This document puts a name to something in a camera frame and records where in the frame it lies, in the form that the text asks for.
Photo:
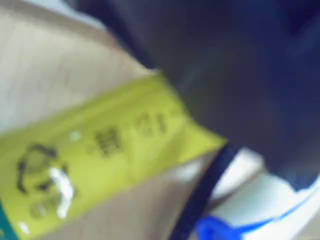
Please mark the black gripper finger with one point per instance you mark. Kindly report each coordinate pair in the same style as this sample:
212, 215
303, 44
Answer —
237, 75

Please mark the yellow instant coffee stick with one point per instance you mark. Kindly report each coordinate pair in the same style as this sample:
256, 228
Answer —
100, 150

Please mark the blue capped whiteboard marker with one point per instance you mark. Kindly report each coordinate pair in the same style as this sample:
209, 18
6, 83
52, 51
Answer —
250, 200

